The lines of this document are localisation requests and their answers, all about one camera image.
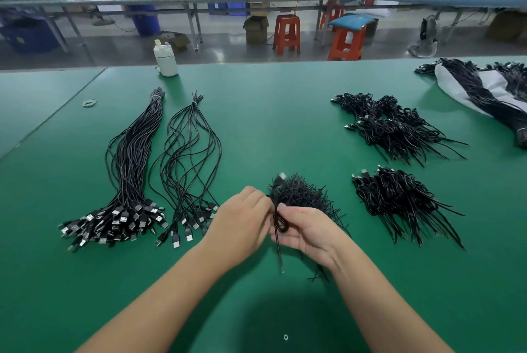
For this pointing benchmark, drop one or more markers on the person's left hand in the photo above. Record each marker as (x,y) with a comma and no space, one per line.
(236,227)

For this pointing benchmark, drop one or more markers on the person's right hand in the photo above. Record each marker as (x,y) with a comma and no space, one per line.
(315,235)

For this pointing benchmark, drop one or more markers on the person's left fingers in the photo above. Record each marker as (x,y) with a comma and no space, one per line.
(257,206)

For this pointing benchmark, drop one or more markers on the person's right thumb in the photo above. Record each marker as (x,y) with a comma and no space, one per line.
(298,212)

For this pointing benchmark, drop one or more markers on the person's left forearm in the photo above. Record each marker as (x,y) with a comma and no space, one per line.
(160,307)

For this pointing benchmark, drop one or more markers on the person's right forearm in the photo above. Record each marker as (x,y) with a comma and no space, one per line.
(378,303)

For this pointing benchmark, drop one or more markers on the pile of black twist ties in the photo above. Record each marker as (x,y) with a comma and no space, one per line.
(305,194)

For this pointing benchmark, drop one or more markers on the white plastic bottle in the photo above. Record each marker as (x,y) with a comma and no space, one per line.
(165,59)

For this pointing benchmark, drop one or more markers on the orange plastic stool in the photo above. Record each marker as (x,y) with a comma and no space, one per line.
(286,34)
(330,15)

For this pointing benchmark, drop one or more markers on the open cardboard box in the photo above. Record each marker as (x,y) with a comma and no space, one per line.
(256,29)

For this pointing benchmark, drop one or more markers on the orange stool with blue cushion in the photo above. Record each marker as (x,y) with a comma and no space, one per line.
(349,38)

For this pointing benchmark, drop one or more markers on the flat cardboard box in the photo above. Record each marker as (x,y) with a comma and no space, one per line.
(178,41)

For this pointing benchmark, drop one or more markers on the clear rubber band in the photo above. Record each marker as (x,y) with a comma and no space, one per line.
(89,102)

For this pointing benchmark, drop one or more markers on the white plastic bag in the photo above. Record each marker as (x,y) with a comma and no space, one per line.
(453,87)

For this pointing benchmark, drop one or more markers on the blue plastic barrel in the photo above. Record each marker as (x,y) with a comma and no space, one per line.
(145,19)

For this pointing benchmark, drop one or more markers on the floor fan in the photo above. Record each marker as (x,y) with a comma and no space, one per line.
(103,19)

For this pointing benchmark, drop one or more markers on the brown cardboard box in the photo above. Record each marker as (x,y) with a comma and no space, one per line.
(507,25)

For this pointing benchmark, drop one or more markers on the blue plastic bin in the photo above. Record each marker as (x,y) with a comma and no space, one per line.
(29,38)

